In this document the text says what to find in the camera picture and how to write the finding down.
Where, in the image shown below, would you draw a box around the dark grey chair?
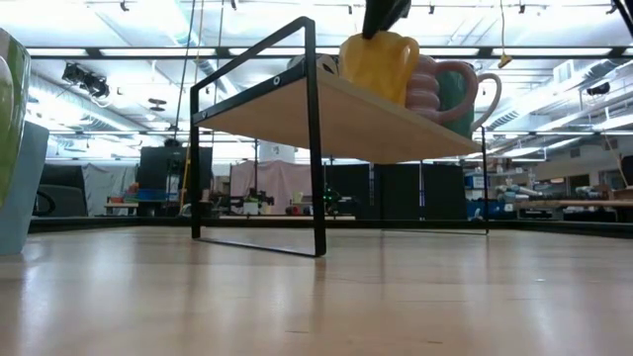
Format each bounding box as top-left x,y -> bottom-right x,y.
37,165 -> 90,219

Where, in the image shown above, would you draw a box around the white pillar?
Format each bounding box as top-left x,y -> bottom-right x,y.
256,140 -> 298,164

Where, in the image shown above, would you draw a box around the yellow pole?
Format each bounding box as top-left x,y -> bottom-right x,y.
178,142 -> 193,209

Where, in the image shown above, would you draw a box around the white cloth cover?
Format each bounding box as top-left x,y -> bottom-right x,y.
81,162 -> 140,218

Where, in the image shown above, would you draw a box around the green and white mug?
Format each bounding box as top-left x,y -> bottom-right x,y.
0,28 -> 32,209

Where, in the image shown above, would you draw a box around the black ceiling-mounted device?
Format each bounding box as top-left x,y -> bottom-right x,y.
61,61 -> 111,100

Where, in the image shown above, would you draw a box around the black hanging cable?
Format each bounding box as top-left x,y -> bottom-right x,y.
172,0 -> 198,134

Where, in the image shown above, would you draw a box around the wooden background table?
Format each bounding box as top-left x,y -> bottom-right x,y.
513,199 -> 633,210

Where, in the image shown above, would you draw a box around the teal glazed ceramic mug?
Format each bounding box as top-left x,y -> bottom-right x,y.
437,68 -> 503,140

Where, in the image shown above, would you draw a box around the blue box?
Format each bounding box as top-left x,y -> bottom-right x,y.
136,188 -> 172,202

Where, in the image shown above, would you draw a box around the black cable loop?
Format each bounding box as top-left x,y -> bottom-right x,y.
32,190 -> 58,219

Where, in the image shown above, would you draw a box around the black partition panels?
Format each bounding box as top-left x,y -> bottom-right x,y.
323,162 -> 469,222

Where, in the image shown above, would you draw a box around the yellow faceted ceramic mug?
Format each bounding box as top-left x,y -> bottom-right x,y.
338,31 -> 421,108

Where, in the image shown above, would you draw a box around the light blue mug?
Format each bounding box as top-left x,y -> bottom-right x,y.
0,121 -> 50,256

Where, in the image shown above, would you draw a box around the blue storage bins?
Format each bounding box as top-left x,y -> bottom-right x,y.
464,172 -> 518,222

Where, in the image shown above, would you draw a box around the wooden shelf with black frame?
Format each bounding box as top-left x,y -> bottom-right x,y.
189,16 -> 491,258

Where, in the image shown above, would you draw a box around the pink cloth cover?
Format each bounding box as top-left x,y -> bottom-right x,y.
229,159 -> 314,215

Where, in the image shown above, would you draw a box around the pink ribbed mug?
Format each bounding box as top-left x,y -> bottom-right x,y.
405,54 -> 480,125

